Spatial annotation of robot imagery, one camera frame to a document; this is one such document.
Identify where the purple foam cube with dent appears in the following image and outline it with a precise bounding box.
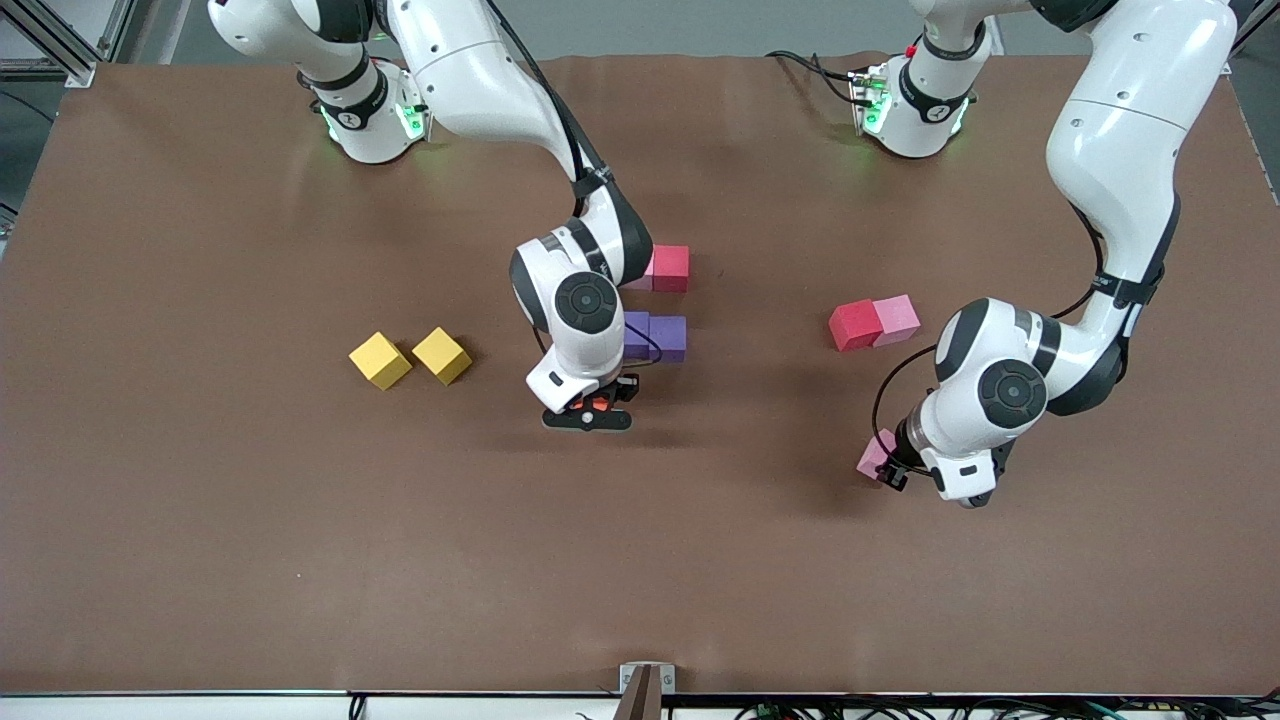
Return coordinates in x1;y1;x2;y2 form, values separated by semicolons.
647;314;689;363

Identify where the red foam cube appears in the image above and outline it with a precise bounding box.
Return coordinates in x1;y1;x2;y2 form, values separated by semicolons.
827;298;885;353
653;244;692;293

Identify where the brown table mat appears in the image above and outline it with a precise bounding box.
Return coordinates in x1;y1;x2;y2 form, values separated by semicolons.
0;50;1280;698

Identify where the yellow foam cube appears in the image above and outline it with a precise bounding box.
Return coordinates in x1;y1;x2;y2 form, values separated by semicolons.
411;326;474;387
348;332;413;392

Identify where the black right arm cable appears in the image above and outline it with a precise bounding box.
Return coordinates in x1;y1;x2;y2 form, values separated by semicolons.
485;0;666;369

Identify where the metal pole bracket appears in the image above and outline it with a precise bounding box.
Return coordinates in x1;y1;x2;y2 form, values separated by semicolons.
615;662;677;720

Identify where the black left arm base cable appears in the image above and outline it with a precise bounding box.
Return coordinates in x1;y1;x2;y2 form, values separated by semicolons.
765;48;873;109

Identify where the aluminium frame post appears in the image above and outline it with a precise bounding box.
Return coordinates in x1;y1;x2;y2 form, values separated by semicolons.
1215;0;1280;77
0;0;101;89

